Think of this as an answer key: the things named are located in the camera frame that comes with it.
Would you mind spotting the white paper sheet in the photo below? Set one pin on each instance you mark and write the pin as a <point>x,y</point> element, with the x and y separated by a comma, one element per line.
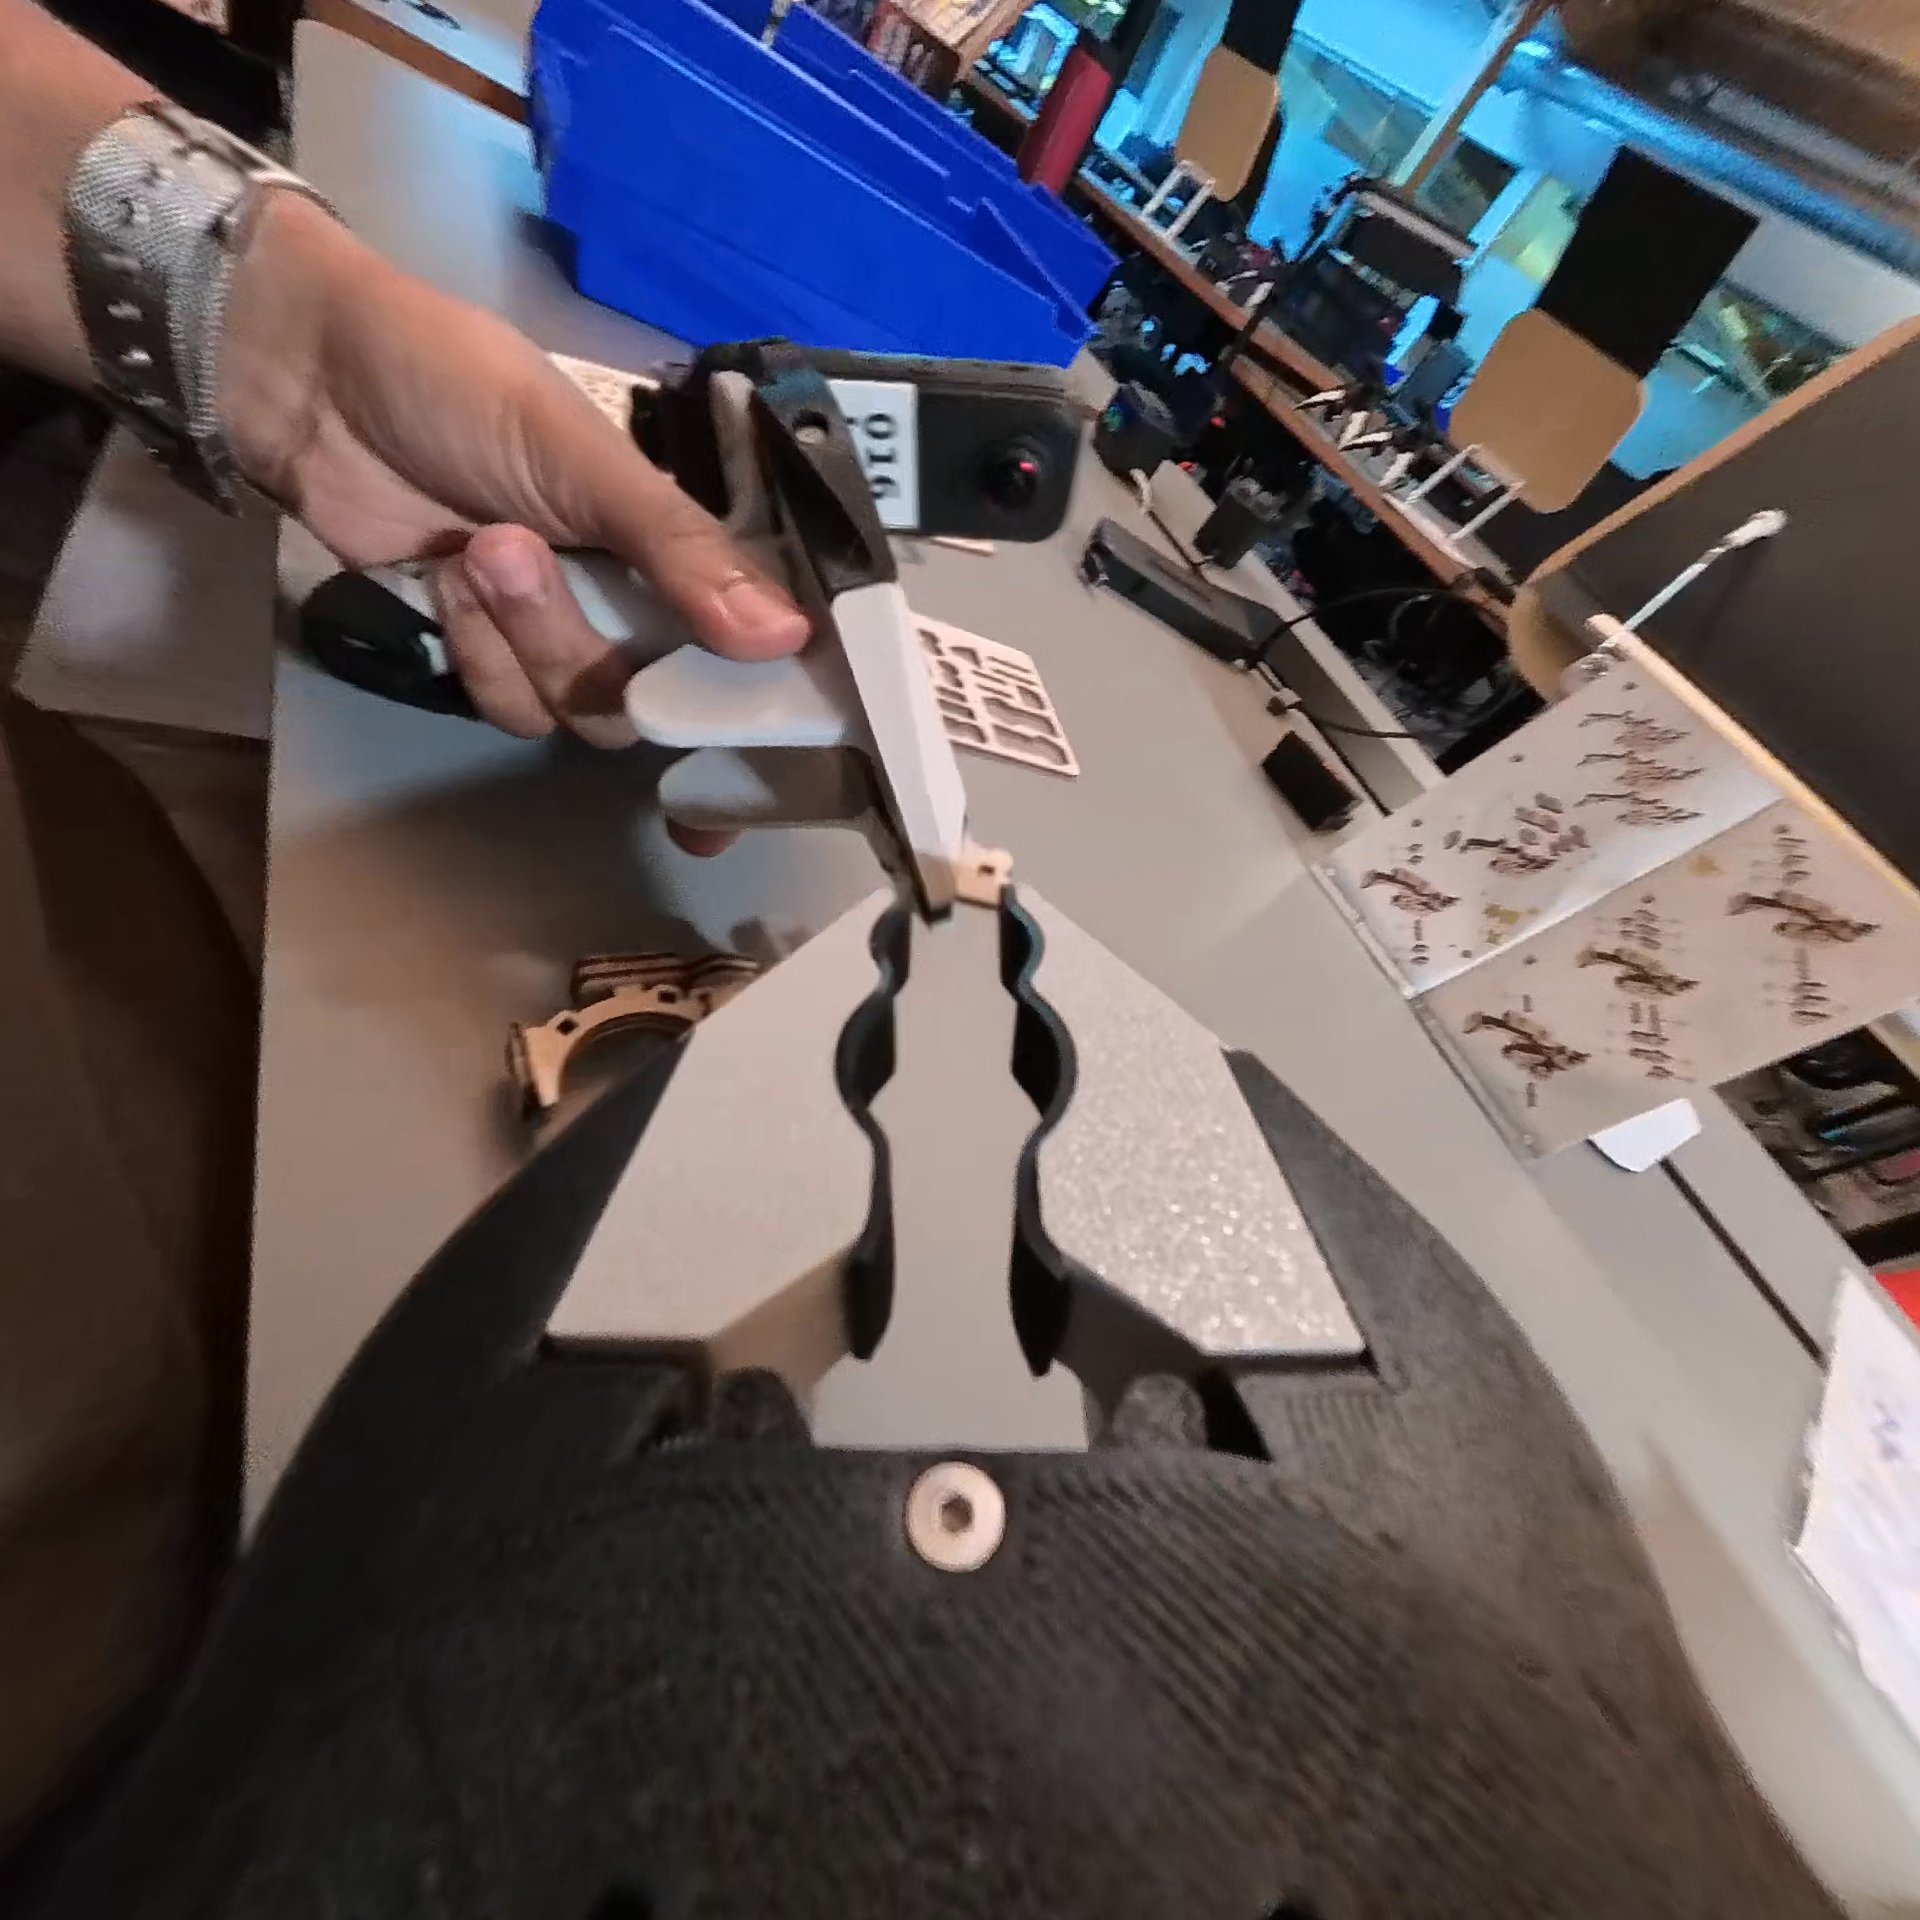
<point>1868,1471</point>

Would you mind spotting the black power adapter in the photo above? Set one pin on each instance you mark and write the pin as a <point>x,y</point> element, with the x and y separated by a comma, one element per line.
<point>1170,585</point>

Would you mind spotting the small wooden puzzle piece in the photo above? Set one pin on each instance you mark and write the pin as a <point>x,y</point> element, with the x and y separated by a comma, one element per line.
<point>972,879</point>

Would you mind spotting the small black box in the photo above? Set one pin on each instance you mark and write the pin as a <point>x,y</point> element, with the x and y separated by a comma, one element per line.
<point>1313,781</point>

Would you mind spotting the blue plastic bin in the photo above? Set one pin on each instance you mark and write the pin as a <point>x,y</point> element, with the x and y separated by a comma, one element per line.
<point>779,165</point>

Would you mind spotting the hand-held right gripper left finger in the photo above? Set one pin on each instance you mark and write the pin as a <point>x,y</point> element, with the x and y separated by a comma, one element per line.
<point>734,1185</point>

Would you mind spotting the silver wristwatch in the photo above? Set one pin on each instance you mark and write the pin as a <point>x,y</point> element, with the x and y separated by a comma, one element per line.
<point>148,225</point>

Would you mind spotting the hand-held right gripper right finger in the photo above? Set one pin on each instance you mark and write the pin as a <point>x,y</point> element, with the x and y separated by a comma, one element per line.
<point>1185,1185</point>

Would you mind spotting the wooden puzzle model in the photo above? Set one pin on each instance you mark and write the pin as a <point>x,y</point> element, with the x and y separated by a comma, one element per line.
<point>598,1020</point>

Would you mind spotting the small white card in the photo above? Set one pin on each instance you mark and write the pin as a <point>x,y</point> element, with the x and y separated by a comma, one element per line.
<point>1641,1137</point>

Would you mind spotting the olive trousers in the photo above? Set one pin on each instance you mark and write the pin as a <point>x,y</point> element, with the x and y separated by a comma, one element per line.
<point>105,1051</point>

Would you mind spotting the printed instruction sheet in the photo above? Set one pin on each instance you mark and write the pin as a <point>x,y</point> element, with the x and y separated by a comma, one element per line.
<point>1621,915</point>

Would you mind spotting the black and cardboard sign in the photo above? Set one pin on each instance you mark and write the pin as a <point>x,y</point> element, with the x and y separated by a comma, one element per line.
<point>1576,360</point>
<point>1229,107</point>

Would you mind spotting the grey desk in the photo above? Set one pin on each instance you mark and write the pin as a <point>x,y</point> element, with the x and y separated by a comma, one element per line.
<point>1200,839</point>

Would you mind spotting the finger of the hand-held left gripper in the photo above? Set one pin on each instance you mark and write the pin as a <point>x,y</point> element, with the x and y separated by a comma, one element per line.
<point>907,721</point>

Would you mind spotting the dark partition board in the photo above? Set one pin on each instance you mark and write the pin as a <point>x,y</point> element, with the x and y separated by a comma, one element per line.
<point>1769,599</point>

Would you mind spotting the person's left forearm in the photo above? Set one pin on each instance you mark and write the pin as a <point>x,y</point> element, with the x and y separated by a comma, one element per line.
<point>43,182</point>

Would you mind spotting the person's left hand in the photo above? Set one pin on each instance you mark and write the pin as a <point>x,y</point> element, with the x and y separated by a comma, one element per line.
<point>421,405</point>

